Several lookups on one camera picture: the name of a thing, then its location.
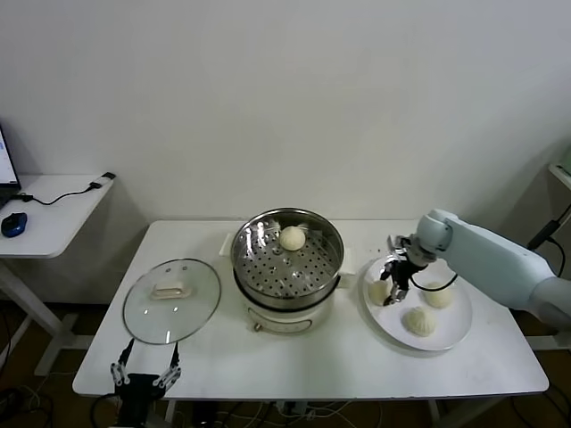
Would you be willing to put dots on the scattered dark crumbs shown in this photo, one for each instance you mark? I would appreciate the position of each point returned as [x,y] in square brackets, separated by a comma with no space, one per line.
[379,250]

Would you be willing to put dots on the white electric pot base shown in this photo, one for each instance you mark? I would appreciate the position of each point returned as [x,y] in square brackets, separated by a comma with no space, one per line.
[285,323]

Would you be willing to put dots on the black laptop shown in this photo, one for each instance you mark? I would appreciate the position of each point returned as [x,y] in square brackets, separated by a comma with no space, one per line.
[6,169]

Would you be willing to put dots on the white shelf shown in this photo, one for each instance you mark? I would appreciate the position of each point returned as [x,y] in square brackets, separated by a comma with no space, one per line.
[560,174]

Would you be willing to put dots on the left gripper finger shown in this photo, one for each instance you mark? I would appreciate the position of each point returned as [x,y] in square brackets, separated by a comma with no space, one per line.
[121,373]
[171,374]

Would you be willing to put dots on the white round plate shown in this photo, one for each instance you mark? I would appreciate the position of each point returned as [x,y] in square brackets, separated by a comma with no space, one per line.
[446,332]

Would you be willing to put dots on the steel perforated steamer basket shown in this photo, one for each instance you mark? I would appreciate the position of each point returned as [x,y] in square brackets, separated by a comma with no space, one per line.
[267,267]

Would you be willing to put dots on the white table leg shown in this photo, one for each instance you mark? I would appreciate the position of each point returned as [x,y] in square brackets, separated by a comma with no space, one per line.
[437,414]
[170,410]

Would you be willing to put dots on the steamed baozi bun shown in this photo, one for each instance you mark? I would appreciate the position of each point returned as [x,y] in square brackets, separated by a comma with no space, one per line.
[439,298]
[419,322]
[377,294]
[292,238]

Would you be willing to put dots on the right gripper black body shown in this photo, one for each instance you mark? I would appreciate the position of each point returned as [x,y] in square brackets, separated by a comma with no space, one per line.
[407,273]

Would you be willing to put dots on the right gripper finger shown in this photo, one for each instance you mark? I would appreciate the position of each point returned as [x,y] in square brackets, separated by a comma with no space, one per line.
[388,270]
[398,294]

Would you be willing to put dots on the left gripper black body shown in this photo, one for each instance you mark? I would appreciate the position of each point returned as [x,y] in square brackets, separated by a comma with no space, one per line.
[136,397]

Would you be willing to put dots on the white side desk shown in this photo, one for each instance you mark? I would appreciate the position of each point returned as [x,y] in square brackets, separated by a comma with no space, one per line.
[58,223]

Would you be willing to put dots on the blue computer mouse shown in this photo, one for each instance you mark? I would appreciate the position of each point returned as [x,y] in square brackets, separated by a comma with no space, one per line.
[13,224]

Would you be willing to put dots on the white power strip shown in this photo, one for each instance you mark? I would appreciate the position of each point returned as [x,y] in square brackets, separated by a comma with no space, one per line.
[292,409]

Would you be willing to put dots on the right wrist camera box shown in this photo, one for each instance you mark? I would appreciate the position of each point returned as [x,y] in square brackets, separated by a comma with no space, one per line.
[398,243]

